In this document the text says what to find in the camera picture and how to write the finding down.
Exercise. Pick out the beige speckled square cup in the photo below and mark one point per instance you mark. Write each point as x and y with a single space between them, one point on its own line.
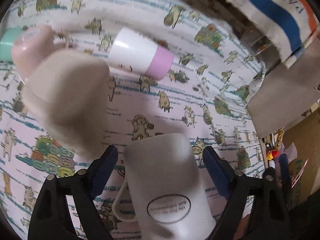
68 95

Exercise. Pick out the striped curtain cloth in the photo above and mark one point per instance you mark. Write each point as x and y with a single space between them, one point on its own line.
290 25

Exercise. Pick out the grey white handled mug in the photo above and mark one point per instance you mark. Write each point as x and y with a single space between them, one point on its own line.
163 190

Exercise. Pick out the mint green plastic cup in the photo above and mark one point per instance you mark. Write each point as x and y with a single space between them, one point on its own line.
7 41

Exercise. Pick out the pink white handled mug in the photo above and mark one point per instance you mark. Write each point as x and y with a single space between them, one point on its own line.
33 46

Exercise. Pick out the white cup pink base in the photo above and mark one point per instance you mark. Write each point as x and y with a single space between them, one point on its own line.
133 52

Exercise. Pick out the wooden side cabinet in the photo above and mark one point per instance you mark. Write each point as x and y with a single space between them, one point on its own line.
286 93

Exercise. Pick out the cat print bed sheet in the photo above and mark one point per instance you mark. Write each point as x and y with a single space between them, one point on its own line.
203 96

